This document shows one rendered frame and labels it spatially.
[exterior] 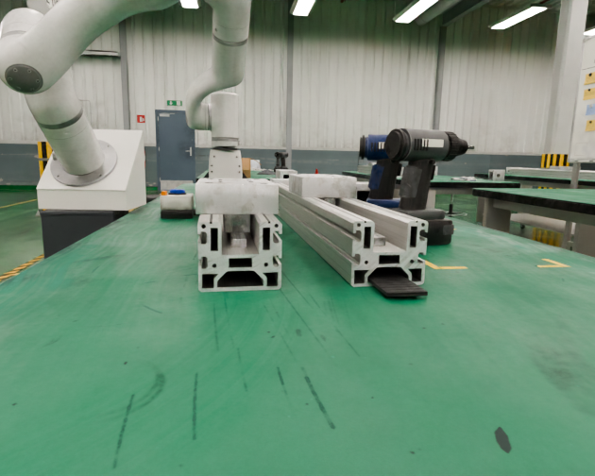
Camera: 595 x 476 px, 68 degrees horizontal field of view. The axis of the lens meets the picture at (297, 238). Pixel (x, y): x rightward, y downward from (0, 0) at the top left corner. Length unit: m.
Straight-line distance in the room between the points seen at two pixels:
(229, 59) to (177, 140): 11.12
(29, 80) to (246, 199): 0.71
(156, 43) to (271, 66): 2.96
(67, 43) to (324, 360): 0.97
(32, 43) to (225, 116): 0.50
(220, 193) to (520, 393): 0.41
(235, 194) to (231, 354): 0.27
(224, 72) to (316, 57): 11.52
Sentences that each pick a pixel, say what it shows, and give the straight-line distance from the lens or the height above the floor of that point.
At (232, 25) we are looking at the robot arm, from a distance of 1.18.
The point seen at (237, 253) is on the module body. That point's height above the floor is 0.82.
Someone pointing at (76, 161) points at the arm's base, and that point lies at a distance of 1.40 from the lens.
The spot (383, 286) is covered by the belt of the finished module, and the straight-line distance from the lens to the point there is 0.55.
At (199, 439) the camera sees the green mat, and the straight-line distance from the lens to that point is 0.29.
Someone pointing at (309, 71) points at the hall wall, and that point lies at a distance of 12.67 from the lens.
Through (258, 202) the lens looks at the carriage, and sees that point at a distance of 0.60.
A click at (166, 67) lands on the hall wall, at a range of 12.58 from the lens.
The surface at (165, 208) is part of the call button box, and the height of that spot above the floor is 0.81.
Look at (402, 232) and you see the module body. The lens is 0.60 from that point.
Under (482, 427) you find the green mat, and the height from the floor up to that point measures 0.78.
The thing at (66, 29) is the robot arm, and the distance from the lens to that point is 1.17.
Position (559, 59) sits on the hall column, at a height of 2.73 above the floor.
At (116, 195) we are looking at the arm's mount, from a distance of 1.38.
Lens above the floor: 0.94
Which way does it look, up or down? 10 degrees down
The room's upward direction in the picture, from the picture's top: 1 degrees clockwise
